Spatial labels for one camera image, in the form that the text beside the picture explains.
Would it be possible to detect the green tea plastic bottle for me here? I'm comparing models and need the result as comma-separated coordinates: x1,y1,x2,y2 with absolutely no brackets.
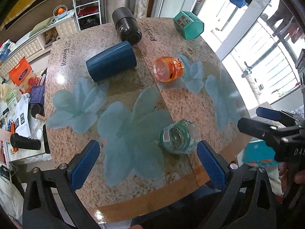
160,119,202,155

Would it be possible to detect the black cylindrical thermos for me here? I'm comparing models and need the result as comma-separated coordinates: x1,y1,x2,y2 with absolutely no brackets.
112,7,142,46

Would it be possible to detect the right human hand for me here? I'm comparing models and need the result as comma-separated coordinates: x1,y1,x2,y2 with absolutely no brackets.
278,162,305,194

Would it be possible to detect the bowl of oranges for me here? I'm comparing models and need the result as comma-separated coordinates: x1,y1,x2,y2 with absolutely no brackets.
53,5,68,20

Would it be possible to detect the white metal shelf rack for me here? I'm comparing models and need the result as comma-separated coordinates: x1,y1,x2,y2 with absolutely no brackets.
72,0,102,31

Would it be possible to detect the orange tissue box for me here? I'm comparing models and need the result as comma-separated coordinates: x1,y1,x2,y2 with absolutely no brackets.
9,57,37,86

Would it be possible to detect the white tv cabinet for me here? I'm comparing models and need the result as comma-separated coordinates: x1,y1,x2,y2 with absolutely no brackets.
1,10,78,78

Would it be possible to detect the orange plastic jar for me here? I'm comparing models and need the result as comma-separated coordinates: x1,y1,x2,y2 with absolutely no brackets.
153,56,185,83

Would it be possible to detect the dark blue box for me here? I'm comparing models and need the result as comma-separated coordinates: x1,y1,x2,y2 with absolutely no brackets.
29,85,45,105

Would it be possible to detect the green cushion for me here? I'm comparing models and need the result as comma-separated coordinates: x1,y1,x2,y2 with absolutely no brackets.
30,17,56,37

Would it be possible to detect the teal hexagonal tin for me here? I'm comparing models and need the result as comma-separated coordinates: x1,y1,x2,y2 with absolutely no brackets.
173,11,204,40

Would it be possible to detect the black bottle on side table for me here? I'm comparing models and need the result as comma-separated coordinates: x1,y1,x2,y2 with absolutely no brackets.
10,133,41,150

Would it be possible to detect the dark blue cup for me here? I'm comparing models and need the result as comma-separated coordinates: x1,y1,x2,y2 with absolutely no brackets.
86,41,137,82

